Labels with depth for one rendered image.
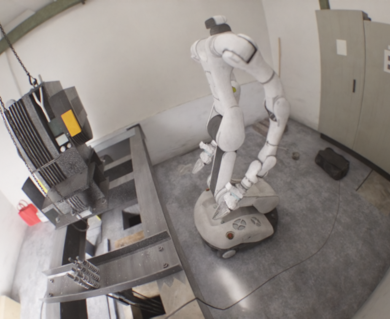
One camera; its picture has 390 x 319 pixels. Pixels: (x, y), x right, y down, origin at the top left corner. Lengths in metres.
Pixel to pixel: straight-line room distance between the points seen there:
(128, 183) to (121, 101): 1.27
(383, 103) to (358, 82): 0.36
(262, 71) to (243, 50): 0.11
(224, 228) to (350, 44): 2.15
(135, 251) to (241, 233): 0.68
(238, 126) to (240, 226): 0.69
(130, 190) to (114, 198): 0.16
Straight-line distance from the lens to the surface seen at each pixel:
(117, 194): 1.53
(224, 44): 0.64
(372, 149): 2.39
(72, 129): 1.24
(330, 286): 1.58
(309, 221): 1.75
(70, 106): 1.24
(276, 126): 0.81
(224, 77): 0.83
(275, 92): 0.74
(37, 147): 1.48
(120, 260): 1.01
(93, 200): 1.46
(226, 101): 0.86
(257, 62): 0.66
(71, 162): 1.44
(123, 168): 1.77
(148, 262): 0.92
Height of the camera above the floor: 1.43
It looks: 35 degrees down
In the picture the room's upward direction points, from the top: 17 degrees counter-clockwise
